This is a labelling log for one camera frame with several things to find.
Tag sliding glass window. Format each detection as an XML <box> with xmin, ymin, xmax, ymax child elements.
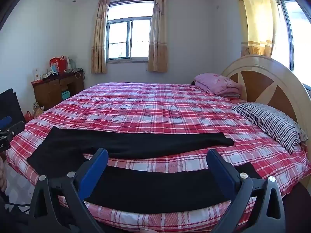
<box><xmin>106</xmin><ymin>1</ymin><xmax>155</xmax><ymax>62</ymax></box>

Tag brown wooden desk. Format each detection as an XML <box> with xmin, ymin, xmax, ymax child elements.
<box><xmin>31</xmin><ymin>69</ymin><xmax>85</xmax><ymax>111</ymax></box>

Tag beige patterned curtain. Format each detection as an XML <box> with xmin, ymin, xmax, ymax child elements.
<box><xmin>91</xmin><ymin>0</ymin><xmax>110</xmax><ymax>74</ymax></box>
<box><xmin>148</xmin><ymin>0</ymin><xmax>169</xmax><ymax>73</ymax></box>

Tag person's dark clothing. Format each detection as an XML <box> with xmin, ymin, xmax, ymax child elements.
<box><xmin>0</xmin><ymin>190</ymin><xmax>37</xmax><ymax>233</ymax></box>

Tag large bright window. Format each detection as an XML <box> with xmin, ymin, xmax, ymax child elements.
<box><xmin>274</xmin><ymin>0</ymin><xmax>311</xmax><ymax>90</ymax></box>

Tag pink folded blanket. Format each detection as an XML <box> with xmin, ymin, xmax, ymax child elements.
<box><xmin>194</xmin><ymin>73</ymin><xmax>244</xmax><ymax>97</ymax></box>

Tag patterned paper bag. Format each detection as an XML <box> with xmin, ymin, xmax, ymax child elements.
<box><xmin>33</xmin><ymin>101</ymin><xmax>45</xmax><ymax>117</ymax></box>

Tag wooden bed headboard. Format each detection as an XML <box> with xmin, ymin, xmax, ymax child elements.
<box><xmin>221</xmin><ymin>55</ymin><xmax>311</xmax><ymax>148</ymax></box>

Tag yellow patterned curtain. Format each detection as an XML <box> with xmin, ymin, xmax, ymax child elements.
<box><xmin>232</xmin><ymin>0</ymin><xmax>279</xmax><ymax>57</ymax></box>

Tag person's left hand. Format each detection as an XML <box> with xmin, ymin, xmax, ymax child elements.
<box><xmin>0</xmin><ymin>160</ymin><xmax>8</xmax><ymax>193</ymax></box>

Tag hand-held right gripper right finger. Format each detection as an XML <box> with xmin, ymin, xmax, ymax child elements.
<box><xmin>206</xmin><ymin>149</ymin><xmax>286</xmax><ymax>233</ymax></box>

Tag red gift bag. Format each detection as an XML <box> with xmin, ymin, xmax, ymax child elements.
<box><xmin>50</xmin><ymin>56</ymin><xmax>67</xmax><ymax>74</ymax></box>

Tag black chair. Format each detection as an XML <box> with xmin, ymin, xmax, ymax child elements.
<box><xmin>0</xmin><ymin>89</ymin><xmax>26</xmax><ymax>125</ymax></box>

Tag black pants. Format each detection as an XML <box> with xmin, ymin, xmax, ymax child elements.
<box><xmin>27</xmin><ymin>126</ymin><xmax>264</xmax><ymax>214</ymax></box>

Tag red plaid bed sheet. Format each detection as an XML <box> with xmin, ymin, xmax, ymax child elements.
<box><xmin>6</xmin><ymin>82</ymin><xmax>311</xmax><ymax>232</ymax></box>

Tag striped pillow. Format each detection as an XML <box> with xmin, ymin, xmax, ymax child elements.
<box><xmin>231</xmin><ymin>102</ymin><xmax>308</xmax><ymax>154</ymax></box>

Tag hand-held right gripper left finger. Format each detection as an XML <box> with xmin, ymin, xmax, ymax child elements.
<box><xmin>29</xmin><ymin>148</ymin><xmax>109</xmax><ymax>233</ymax></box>

